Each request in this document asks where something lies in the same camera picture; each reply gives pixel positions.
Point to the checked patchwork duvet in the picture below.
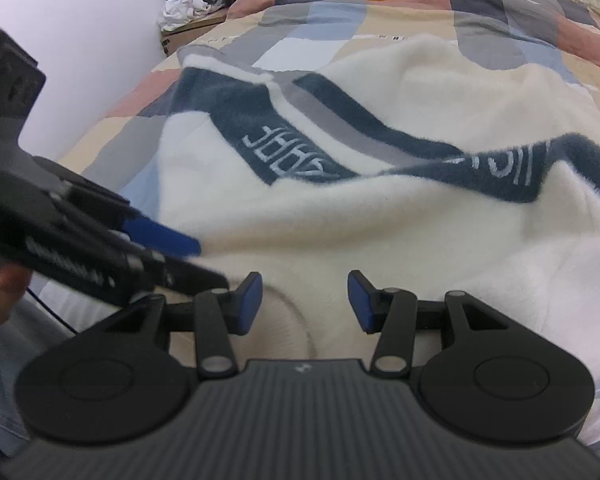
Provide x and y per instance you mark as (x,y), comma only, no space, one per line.
(310,25)

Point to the person's jeans leg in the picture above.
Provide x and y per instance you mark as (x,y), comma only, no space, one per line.
(5,385)

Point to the white crumpled cloth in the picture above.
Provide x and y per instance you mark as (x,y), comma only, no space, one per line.
(180,12)

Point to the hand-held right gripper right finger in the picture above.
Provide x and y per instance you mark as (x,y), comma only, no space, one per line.
(360,305)

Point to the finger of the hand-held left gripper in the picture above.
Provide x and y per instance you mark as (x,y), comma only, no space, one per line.
(165,237)
(180,272)

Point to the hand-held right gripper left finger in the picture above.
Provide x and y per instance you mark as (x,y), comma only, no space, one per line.
(250,305)

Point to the person's left hand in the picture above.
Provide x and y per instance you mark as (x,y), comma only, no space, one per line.
(7,295)

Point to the cardboard box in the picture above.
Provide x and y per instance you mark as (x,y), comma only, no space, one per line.
(190,35)

